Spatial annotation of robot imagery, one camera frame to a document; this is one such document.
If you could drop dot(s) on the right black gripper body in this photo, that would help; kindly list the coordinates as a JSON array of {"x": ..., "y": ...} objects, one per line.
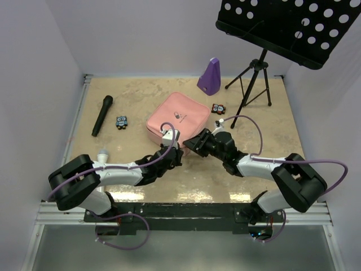
[{"x": 211, "y": 149}]

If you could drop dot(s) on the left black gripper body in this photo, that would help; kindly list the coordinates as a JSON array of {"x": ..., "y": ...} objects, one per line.
[{"x": 176, "y": 162}]

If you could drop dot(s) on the pink medicine kit case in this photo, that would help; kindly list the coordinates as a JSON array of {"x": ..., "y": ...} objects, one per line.
[{"x": 187, "y": 116}]

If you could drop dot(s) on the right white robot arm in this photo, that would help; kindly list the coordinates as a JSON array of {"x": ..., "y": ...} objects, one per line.
[{"x": 299, "y": 185}]

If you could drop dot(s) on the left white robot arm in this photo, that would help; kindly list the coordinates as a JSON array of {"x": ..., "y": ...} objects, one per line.
[{"x": 75, "y": 184}]

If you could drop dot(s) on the owl pattern block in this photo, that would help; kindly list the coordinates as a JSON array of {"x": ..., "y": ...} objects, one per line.
[{"x": 219, "y": 109}]

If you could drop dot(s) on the purple metronome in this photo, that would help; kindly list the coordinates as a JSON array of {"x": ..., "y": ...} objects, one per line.
[{"x": 210, "y": 81}]

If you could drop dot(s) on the blue owl block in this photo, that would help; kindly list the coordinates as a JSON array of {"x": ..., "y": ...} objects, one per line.
[{"x": 121, "y": 122}]

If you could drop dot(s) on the white tube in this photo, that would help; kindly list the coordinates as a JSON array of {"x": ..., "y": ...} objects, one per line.
[{"x": 103, "y": 156}]

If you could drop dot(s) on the black microphone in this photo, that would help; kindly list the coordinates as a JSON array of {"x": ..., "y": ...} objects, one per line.
[{"x": 107, "y": 102}]

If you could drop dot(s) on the black music stand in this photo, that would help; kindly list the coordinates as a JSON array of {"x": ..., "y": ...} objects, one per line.
[{"x": 304, "y": 32}]

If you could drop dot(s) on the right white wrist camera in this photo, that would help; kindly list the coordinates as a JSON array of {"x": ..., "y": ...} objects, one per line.
[{"x": 219, "y": 126}]

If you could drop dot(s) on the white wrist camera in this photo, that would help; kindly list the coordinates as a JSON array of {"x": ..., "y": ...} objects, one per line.
[
  {"x": 219, "y": 126},
  {"x": 170, "y": 138}
]

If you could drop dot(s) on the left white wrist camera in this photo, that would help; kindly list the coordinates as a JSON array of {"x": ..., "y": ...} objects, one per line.
[{"x": 170, "y": 138}]

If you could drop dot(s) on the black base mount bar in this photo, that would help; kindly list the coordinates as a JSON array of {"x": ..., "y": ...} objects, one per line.
[{"x": 230, "y": 217}]

